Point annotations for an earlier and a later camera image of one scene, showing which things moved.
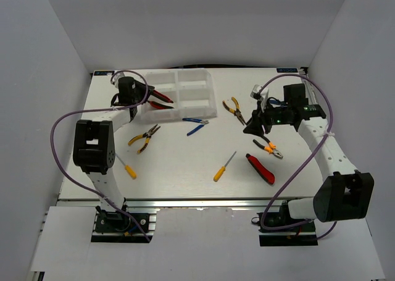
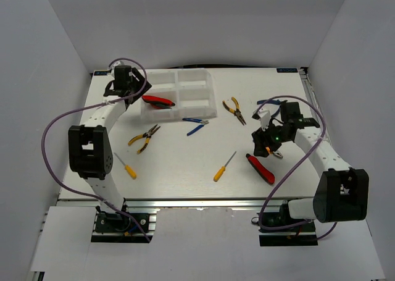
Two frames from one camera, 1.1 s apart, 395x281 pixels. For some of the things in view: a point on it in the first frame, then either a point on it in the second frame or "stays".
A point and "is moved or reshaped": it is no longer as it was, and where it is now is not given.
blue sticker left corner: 104,73 stays
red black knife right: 269,178 stays
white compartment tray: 191,92 stays
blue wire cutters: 203,121 stays
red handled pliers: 155,105 is moved or reshaped
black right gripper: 258,119 → 260,136
